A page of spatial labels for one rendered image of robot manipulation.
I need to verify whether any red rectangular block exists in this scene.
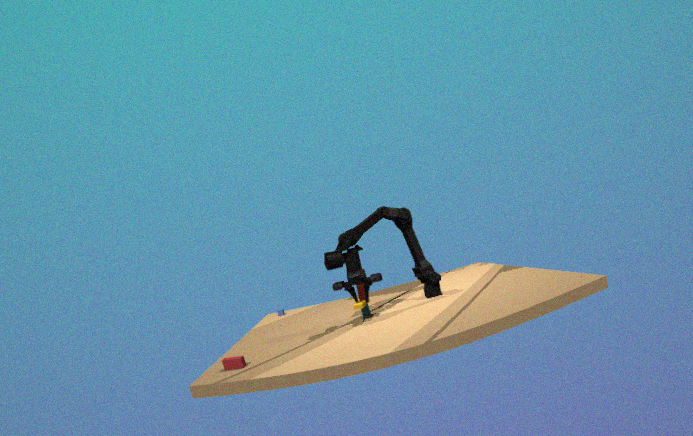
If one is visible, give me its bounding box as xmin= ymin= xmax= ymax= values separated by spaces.
xmin=222 ymin=355 xmax=246 ymax=370

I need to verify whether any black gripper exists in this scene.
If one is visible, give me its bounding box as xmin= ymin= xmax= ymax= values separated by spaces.
xmin=332 ymin=263 xmax=382 ymax=302

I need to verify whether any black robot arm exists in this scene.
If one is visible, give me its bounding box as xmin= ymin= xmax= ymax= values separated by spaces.
xmin=324 ymin=206 xmax=443 ymax=299

